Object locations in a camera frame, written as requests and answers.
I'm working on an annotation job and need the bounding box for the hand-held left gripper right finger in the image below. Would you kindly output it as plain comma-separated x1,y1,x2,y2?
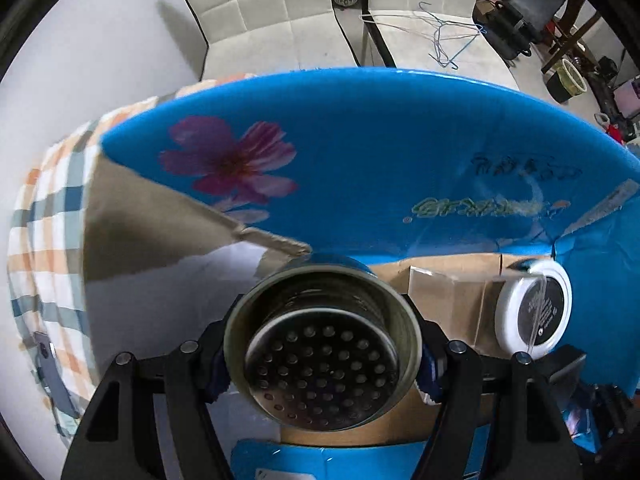
404,296,587,480

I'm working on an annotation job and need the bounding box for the plaid tablecloth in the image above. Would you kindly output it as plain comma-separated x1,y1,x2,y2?
6,74,261,443

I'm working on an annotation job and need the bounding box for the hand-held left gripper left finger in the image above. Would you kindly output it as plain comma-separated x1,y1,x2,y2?
60,304,240,480

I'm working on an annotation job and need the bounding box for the grey-blue phone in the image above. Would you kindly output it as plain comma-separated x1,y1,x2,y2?
32,329,84,420

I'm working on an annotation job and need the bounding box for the blue flower-print cardboard box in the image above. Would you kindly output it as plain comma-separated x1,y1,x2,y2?
82,67,640,480

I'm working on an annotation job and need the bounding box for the small brown cardboard box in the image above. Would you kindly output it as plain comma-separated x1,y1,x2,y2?
407,264,502,357

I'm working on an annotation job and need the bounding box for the white wire hanger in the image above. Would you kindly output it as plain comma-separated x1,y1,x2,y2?
360,2,482,30

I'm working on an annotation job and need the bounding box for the blue wire hanger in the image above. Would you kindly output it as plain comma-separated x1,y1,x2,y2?
427,19,489,69

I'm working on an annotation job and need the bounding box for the black bag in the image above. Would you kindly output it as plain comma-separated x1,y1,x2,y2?
479,0,572,62

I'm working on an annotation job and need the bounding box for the white round jar black label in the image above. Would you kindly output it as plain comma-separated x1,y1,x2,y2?
492,258,573,360

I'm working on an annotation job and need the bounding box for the steel cup with strainer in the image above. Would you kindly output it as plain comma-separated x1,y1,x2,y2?
223,253,424,434

